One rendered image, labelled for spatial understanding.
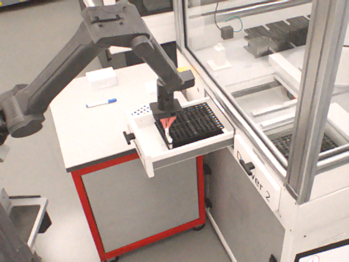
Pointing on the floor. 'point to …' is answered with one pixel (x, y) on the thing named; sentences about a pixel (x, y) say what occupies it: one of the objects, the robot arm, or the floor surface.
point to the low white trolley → (123, 168)
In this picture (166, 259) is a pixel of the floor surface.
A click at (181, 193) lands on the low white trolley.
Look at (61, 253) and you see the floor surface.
